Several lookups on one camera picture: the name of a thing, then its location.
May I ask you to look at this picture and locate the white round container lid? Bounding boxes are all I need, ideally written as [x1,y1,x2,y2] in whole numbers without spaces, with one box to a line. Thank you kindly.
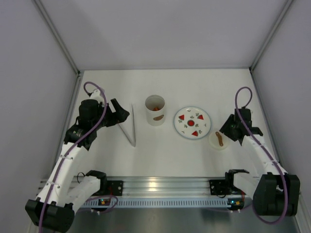
[208,131,230,150]

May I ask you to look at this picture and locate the metal tongs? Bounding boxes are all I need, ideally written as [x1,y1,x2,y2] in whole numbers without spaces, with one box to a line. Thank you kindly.
[118,103,137,148]

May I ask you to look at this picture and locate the white cylindrical lunch container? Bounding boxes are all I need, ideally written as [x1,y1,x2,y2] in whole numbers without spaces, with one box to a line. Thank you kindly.
[145,95,166,126]

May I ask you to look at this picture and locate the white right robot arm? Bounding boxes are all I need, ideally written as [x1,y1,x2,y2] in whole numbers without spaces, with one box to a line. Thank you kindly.
[220,108,300,216]

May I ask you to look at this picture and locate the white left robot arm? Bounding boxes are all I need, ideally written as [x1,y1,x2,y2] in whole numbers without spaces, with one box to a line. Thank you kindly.
[25,98,130,233]

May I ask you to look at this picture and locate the white patterned plate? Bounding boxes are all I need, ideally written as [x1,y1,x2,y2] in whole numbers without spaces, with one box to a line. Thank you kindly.
[173,106,211,140]

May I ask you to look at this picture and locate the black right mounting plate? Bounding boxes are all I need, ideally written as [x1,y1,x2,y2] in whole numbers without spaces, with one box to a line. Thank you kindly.
[209,179,233,198]

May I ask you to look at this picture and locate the black mounting plate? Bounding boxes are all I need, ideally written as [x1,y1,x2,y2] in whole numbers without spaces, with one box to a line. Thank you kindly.
[209,179,233,198]
[93,180,123,196]

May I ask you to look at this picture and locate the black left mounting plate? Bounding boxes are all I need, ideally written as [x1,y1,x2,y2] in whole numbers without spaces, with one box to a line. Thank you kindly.
[93,180,123,196]

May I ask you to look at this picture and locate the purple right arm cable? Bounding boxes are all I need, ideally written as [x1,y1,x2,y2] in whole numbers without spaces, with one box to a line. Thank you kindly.
[234,86,290,223]

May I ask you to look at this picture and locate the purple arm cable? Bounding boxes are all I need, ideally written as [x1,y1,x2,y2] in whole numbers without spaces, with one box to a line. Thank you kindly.
[234,86,290,223]
[37,81,119,233]

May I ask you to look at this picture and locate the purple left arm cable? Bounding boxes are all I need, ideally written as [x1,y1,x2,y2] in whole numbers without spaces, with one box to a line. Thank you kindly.
[37,81,119,233]

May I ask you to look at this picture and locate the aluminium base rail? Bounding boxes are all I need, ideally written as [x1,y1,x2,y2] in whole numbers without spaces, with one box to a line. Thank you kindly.
[36,176,302,197]

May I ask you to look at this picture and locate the slotted cable duct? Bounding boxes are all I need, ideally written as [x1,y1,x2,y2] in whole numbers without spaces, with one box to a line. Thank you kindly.
[82,198,242,209]

